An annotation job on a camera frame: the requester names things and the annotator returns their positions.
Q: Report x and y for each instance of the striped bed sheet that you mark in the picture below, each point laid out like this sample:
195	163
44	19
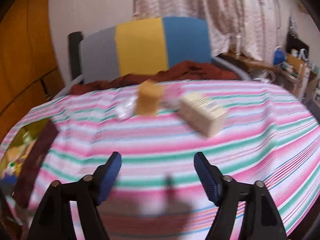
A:
175	140

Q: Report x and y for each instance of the wooden wardrobe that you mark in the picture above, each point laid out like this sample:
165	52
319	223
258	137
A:
25	55

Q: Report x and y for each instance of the cream cardboard box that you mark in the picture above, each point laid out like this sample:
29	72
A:
200	115

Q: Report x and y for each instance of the dark red cloth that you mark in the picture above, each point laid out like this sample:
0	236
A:
195	70

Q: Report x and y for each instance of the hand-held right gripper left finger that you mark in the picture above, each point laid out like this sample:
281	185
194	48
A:
110	175

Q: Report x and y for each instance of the blue fan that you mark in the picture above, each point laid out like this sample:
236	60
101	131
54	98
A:
279	56

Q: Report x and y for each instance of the patterned pink curtain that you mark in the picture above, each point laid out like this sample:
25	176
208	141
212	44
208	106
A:
200	5

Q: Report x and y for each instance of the white lamp pole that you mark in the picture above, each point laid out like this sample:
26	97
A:
278	10

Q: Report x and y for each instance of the grey yellow blue chair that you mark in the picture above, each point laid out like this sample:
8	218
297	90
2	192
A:
140	47

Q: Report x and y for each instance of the clear plastic bag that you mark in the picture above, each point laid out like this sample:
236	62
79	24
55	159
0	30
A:
125	110

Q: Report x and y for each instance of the tall yellow sponge block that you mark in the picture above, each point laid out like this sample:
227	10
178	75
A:
147	97

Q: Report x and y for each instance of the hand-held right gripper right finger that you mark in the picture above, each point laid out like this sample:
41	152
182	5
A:
205	175

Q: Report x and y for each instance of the wooden desk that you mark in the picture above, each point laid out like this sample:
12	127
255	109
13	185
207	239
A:
250	65

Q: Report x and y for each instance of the black monitor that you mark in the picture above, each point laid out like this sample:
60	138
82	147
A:
296	42

